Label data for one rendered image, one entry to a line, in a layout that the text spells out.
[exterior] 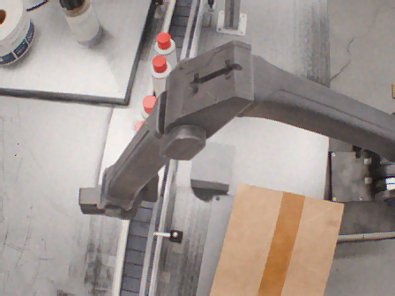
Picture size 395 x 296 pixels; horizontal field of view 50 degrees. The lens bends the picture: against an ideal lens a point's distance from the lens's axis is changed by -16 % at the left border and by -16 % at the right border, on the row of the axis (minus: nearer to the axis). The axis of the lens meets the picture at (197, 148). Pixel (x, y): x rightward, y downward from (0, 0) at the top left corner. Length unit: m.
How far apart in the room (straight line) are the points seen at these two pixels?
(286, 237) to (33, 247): 0.72
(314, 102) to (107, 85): 0.87
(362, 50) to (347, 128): 1.95
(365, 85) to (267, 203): 1.55
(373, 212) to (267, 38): 0.91
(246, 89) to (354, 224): 1.49
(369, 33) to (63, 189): 1.90
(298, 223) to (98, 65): 0.74
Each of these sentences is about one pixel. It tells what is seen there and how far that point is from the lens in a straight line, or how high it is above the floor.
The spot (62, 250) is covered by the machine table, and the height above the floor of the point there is 0.83.
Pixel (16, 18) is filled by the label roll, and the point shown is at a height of 1.02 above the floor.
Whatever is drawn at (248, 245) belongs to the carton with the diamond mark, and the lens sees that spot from 0.96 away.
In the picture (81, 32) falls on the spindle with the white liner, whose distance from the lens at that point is 1.35.
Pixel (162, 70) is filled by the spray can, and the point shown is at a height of 1.06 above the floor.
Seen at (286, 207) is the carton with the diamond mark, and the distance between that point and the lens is 0.98.
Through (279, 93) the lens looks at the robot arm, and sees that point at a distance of 0.53.
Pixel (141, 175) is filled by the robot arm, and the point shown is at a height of 1.34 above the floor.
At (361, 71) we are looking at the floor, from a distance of 2.47.
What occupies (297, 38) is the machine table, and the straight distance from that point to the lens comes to 1.47.
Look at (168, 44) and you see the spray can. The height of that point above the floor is 1.07.
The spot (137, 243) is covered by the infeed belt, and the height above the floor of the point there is 0.88.
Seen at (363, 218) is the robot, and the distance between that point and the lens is 1.96.
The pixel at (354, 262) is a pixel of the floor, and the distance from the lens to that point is 2.18.
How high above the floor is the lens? 2.07
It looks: 73 degrees down
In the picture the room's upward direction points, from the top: 5 degrees counter-clockwise
